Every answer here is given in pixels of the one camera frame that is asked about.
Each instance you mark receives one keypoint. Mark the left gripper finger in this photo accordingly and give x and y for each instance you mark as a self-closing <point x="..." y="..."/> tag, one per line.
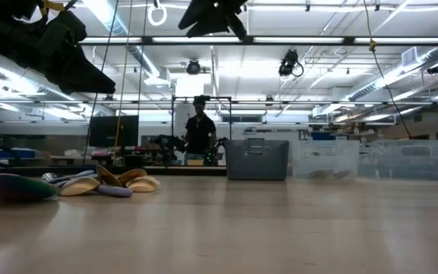
<point x="78" y="80"/>

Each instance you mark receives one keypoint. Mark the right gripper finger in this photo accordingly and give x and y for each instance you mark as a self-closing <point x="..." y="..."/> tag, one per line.
<point x="215" y="27"/>
<point x="204" y="13"/>

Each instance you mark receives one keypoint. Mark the black background robot arm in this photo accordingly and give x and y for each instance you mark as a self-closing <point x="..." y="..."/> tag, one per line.
<point x="169" y="144"/>
<point x="212" y="154"/>

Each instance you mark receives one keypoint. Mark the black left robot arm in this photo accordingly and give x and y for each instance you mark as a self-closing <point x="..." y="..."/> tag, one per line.
<point x="6" y="7"/>

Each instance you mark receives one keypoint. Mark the overhead light bar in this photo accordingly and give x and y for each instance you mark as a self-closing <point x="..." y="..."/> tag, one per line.
<point x="196" y="39"/>

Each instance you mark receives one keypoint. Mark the black monitor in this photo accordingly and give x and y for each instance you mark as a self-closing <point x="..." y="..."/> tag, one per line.
<point x="112" y="131"/>

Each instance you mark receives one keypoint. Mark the blue storage bin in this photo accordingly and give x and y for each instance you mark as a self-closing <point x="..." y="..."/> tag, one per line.
<point x="10" y="153"/>

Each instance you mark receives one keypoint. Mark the person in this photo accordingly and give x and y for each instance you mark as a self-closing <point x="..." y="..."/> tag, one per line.
<point x="200" y="133"/>

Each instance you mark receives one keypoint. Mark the grey plastic bin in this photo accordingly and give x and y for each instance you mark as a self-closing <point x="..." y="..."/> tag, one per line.
<point x="257" y="163"/>

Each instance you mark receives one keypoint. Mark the blue box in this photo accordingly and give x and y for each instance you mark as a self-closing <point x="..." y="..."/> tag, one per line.
<point x="322" y="136"/>

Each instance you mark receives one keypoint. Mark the clear plastic bin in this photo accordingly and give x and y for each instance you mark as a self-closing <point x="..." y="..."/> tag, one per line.
<point x="325" y="160"/>
<point x="401" y="163"/>

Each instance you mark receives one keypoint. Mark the black ceiling device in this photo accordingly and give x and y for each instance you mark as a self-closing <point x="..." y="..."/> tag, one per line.
<point x="435" y="69"/>

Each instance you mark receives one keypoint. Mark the round black ceiling camera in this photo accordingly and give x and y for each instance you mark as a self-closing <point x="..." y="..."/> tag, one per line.
<point x="193" y="67"/>

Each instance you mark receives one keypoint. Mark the black aluminium table frame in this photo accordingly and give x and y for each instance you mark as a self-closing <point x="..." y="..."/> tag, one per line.
<point x="165" y="171"/>

